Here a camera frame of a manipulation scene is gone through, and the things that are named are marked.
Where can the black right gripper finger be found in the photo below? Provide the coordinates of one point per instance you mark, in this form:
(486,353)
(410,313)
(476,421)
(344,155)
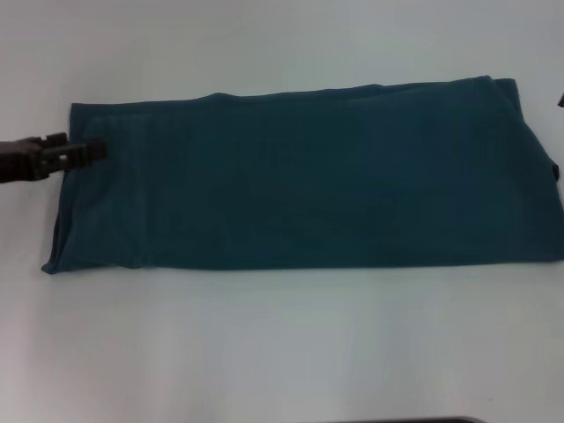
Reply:
(561,99)

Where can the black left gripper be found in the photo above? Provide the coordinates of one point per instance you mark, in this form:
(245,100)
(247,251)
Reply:
(20,161)

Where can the teal FREE print T-shirt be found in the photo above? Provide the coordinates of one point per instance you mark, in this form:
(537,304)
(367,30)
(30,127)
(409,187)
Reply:
(308,176)

